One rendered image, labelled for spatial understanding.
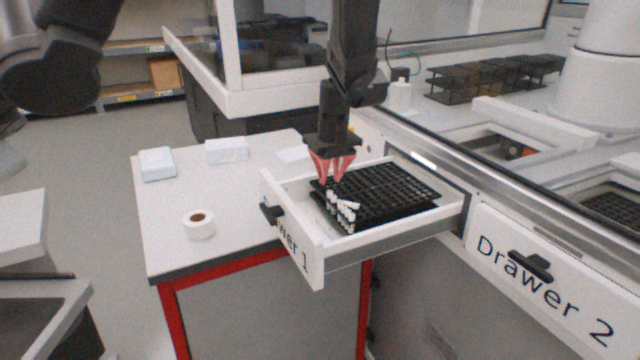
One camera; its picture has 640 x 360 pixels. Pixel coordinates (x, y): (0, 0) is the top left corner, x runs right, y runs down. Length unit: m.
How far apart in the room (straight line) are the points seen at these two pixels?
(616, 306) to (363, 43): 0.50
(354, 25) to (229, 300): 0.71
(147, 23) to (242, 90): 3.38
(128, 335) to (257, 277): 0.96
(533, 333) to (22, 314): 0.76
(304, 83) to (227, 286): 0.90
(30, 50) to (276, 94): 1.17
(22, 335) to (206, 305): 0.60
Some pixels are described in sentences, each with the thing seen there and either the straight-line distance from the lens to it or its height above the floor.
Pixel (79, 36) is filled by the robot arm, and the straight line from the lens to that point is 0.42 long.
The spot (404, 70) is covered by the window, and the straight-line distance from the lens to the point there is 0.92.
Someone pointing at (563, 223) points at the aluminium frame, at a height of 0.97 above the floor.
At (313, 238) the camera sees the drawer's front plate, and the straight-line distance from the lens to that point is 0.63.
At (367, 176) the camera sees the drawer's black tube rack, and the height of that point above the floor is 0.90.
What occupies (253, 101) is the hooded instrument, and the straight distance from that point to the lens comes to 1.51.
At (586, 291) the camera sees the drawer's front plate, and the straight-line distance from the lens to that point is 0.70.
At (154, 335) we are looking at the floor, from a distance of 1.81.
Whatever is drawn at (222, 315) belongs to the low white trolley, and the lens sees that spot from 1.03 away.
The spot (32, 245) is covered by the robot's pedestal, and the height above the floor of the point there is 0.76.
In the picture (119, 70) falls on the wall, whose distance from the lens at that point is 4.86.
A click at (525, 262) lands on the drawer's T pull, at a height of 0.91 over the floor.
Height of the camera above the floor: 1.32
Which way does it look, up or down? 30 degrees down
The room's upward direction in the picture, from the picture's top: straight up
